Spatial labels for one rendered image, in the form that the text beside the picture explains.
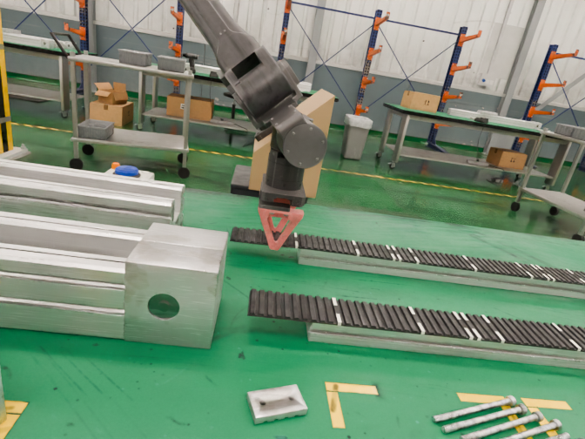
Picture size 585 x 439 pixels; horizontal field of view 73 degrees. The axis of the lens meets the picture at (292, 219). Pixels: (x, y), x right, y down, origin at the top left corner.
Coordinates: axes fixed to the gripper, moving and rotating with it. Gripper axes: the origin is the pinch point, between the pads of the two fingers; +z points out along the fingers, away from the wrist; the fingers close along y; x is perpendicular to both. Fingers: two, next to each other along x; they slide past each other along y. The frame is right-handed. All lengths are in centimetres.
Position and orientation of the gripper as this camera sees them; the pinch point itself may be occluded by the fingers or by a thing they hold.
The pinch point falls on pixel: (274, 238)
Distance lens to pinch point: 64.4
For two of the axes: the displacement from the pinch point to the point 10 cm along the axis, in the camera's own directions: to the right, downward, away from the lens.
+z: -1.6, 9.2, 3.6
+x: 9.9, 1.3, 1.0
